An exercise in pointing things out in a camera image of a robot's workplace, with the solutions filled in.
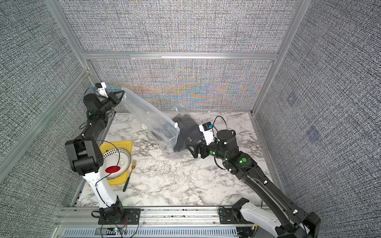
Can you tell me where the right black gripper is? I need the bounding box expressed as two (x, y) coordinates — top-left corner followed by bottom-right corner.
(188, 135), (232, 165)

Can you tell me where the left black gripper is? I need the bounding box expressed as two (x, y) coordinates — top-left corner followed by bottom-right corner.
(99, 90), (124, 115)

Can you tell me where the clear plastic vacuum bag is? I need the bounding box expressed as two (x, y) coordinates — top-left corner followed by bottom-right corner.
(122, 88), (186, 156)

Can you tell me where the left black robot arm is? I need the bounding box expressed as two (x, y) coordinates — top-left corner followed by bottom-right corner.
(64, 90), (125, 221)

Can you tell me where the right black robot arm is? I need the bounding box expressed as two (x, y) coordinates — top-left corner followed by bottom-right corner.
(187, 130), (321, 238)

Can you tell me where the yellow plastic tray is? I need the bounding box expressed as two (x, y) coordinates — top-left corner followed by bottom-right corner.
(100, 141), (133, 186)

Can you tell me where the white patterned plate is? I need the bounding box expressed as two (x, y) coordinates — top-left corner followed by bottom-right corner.
(103, 148), (131, 180)

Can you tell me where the red item on plate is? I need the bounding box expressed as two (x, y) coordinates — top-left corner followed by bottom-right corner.
(105, 166), (121, 174)

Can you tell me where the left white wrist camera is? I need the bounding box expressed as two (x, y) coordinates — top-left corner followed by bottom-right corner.
(93, 82), (108, 98)

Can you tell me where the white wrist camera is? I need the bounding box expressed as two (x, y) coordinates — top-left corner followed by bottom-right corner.
(93, 82), (108, 98)
(198, 122), (214, 145)

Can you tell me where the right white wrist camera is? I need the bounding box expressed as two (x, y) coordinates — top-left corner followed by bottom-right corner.
(198, 122), (214, 145)

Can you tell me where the green handled fork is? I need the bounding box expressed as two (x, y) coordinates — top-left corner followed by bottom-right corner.
(123, 160), (137, 192)

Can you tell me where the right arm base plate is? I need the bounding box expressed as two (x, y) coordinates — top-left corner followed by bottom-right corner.
(217, 206), (246, 224)

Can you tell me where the white slotted cable duct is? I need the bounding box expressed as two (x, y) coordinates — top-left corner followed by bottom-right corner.
(62, 227), (240, 238)

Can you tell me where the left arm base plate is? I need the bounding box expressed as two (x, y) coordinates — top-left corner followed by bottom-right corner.
(98, 208), (141, 226)

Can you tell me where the aluminium front rail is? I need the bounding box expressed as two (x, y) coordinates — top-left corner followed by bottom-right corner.
(55, 206), (303, 227)

